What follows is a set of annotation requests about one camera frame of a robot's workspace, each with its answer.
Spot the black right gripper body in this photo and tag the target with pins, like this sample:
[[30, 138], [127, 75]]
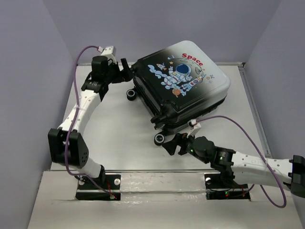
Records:
[[185, 142]]

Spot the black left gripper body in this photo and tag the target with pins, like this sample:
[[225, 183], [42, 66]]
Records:
[[114, 75]]

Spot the black hard-shell suitcase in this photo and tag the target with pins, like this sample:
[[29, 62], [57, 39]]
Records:
[[177, 84]]

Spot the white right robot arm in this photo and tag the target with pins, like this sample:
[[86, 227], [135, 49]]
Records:
[[240, 168]]

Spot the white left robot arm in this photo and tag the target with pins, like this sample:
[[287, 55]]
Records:
[[66, 143]]

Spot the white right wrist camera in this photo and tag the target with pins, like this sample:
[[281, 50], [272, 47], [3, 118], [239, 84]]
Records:
[[195, 126]]

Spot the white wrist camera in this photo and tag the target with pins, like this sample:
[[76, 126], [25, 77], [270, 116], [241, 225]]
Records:
[[195, 126], [108, 52]]

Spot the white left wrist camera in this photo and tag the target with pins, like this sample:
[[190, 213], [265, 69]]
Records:
[[108, 52]]

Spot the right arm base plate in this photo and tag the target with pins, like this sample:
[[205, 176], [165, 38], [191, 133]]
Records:
[[217, 190]]

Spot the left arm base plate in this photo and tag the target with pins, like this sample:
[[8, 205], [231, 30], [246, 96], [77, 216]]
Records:
[[109, 190]]

